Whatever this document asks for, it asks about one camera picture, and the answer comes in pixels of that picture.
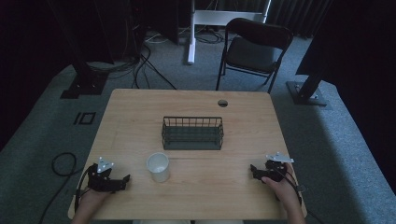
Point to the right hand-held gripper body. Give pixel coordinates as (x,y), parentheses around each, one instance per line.
(275,169)

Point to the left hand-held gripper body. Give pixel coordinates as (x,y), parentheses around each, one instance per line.
(100,182)

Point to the white cup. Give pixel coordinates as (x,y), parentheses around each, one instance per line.
(158,169)

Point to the person's left hand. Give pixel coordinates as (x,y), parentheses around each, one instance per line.
(92,199)

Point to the person's right hand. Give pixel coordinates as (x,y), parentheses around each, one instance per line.
(285,188)

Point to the black metal stand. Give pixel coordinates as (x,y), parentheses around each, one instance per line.
(306,91)
(84,84)

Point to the black folding chair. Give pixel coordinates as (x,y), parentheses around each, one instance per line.
(252,53)

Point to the white desk frame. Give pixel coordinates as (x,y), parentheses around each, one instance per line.
(214,17)

